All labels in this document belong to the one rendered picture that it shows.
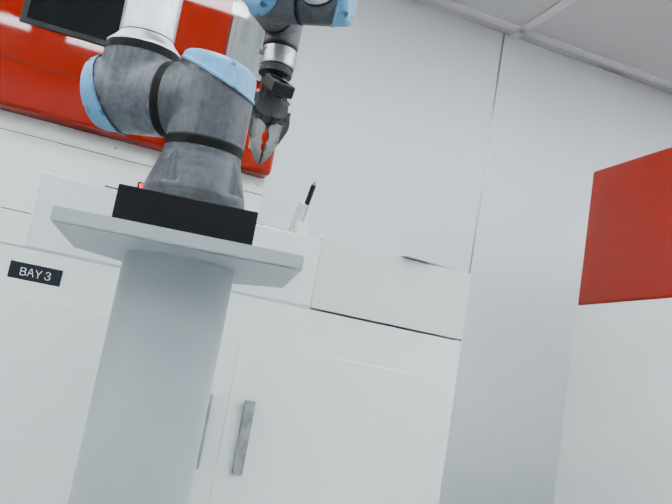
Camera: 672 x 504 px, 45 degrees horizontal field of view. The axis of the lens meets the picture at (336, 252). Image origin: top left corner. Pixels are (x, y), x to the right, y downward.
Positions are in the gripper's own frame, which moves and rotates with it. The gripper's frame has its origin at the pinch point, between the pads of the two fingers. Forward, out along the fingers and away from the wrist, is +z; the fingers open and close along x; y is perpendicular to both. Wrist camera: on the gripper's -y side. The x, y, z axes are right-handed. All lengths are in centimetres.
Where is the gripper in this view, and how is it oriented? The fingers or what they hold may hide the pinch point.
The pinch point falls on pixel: (260, 156)
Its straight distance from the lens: 168.8
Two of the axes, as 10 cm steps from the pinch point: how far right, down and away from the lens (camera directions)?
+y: -3.5, 1.1, 9.3
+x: -9.2, -2.2, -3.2
